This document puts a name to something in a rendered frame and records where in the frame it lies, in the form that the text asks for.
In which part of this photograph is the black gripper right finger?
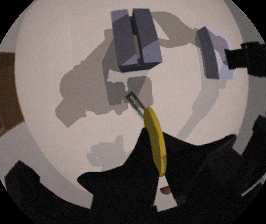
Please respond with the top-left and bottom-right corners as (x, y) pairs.
(162, 132), (237, 198)

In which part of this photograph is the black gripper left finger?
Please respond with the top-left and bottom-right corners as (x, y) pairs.
(77, 128), (160, 206)

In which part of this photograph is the gold coin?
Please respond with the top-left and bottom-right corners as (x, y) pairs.
(144, 107), (166, 177)

